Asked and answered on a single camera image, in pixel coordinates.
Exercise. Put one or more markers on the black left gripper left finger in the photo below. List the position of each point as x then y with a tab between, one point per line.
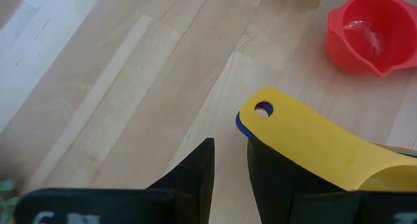
195	178

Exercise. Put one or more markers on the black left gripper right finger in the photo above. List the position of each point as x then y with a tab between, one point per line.
277	185

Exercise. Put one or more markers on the yellow measuring cup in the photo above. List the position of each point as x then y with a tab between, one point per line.
309	136

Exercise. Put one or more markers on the dark blue measuring cup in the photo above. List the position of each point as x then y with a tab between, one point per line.
241	128

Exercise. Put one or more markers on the red measuring cup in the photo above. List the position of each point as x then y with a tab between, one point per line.
358	54

